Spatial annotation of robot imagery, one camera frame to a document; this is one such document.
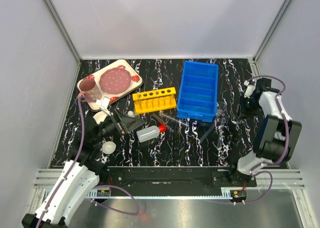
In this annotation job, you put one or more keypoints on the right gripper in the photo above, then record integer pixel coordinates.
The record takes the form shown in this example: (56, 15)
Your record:
(243, 113)

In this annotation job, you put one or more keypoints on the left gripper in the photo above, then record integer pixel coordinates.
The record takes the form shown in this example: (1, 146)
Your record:
(128, 123)

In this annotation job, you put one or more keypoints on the yellow test tube rack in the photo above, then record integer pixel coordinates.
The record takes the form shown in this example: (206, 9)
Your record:
(155, 100)

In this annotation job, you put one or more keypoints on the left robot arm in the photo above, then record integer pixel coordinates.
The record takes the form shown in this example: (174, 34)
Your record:
(81, 173)

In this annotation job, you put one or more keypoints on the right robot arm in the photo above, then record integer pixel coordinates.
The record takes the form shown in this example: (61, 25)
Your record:
(276, 140)

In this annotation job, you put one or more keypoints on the clear glass stoppered flask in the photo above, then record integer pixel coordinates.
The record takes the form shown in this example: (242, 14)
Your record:
(133, 114)

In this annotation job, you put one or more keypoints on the white wash bottle red cap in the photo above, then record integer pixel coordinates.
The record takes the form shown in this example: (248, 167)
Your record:
(151, 132)

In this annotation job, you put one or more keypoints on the beige ceramic mortar bowl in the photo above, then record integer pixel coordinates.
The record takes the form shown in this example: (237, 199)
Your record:
(99, 117)

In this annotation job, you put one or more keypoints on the white round lid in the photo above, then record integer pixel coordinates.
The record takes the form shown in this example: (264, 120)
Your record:
(108, 147)

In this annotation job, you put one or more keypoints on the strawberry pattern tray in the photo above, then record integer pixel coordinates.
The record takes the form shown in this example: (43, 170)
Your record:
(136, 79)

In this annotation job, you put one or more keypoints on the pink polka dot plate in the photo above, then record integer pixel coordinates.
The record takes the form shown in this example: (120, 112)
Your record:
(115, 81)

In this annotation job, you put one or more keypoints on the pink mug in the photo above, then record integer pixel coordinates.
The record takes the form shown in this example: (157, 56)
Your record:
(88, 90)

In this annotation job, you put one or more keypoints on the blue divided plastic bin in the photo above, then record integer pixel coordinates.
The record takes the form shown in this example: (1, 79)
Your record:
(198, 93)

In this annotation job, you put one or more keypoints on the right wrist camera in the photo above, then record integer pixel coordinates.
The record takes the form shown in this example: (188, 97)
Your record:
(250, 87)

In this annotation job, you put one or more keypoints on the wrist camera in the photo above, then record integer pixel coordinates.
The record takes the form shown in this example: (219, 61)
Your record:
(250, 87)
(103, 105)

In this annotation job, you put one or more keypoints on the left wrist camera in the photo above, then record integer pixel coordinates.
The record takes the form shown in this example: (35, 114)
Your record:
(103, 105)

